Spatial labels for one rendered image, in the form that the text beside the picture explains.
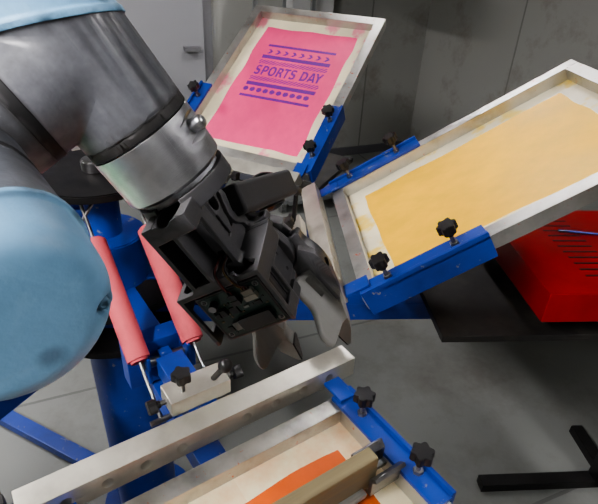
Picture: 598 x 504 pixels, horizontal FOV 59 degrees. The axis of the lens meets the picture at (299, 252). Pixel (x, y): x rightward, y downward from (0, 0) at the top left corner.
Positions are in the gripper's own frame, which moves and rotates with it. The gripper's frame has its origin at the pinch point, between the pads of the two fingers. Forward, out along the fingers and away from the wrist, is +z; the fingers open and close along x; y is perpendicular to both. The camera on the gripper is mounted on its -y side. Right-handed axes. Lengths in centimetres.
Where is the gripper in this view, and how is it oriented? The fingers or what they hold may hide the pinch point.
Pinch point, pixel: (318, 335)
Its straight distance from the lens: 49.7
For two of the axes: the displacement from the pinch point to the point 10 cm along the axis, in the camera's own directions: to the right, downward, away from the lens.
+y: -0.9, 6.1, -7.8
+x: 8.6, -3.5, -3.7
